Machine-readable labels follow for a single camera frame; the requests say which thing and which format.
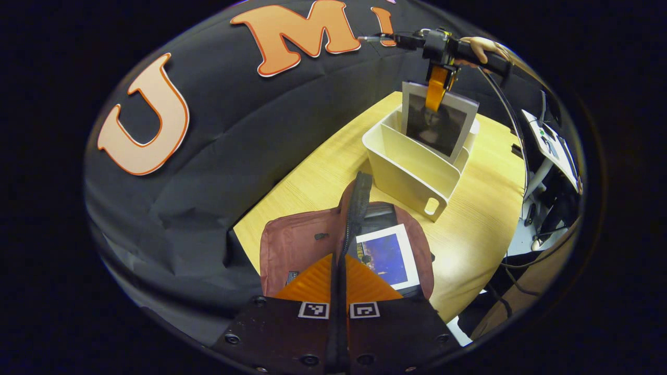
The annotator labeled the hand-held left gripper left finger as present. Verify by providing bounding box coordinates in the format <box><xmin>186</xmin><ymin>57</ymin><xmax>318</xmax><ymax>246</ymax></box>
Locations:
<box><xmin>211</xmin><ymin>254</ymin><xmax>337</xmax><ymax>374</ymax></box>

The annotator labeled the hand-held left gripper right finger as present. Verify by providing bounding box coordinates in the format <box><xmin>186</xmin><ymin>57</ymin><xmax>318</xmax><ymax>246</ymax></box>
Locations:
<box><xmin>344</xmin><ymin>255</ymin><xmax>462</xmax><ymax>373</ymax></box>

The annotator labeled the portrait cover book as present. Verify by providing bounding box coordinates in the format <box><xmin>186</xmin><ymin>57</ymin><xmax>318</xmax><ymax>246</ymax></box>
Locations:
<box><xmin>401</xmin><ymin>81</ymin><xmax>479</xmax><ymax>165</ymax></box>

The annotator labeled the blue cover book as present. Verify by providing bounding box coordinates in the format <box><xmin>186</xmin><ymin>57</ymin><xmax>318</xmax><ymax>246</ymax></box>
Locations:
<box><xmin>356</xmin><ymin>224</ymin><xmax>421</xmax><ymax>291</ymax></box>

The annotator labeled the white bookshelf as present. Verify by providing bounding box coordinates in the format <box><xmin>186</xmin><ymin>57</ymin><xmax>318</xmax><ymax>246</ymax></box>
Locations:
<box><xmin>362</xmin><ymin>104</ymin><xmax>481</xmax><ymax>223</ymax></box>

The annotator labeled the maroon schoolbag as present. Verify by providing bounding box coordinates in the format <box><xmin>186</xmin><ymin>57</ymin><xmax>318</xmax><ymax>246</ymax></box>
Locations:
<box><xmin>260</xmin><ymin>172</ymin><xmax>435</xmax><ymax>373</ymax></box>

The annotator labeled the white device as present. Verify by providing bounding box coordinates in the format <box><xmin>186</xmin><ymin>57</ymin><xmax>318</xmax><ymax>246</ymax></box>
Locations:
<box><xmin>508</xmin><ymin>109</ymin><xmax>582</xmax><ymax>256</ymax></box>

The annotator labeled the black backdrop cloth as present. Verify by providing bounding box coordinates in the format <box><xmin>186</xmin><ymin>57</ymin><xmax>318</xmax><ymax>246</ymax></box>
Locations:
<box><xmin>83</xmin><ymin>0</ymin><xmax>542</xmax><ymax>344</ymax></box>

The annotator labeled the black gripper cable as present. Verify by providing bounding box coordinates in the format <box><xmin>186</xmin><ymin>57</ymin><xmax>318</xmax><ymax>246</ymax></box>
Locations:
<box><xmin>477</xmin><ymin>65</ymin><xmax>531</xmax><ymax>198</ymax></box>

